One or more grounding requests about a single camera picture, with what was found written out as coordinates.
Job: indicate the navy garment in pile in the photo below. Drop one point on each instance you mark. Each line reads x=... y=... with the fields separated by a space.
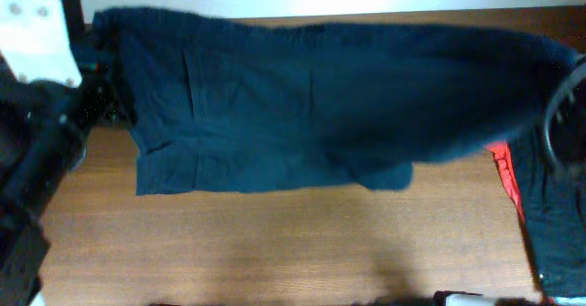
x=554 y=209

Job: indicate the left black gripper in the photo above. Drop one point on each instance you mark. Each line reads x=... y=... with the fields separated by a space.
x=107 y=85

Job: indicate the red garment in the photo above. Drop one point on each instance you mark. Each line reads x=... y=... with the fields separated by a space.
x=502 y=157

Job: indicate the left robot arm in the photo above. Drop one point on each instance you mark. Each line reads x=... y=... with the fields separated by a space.
x=25 y=193

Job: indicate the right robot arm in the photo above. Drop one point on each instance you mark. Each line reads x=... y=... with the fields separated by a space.
x=458 y=298

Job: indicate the dark teal shorts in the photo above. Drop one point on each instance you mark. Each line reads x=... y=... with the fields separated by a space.
x=220 y=106

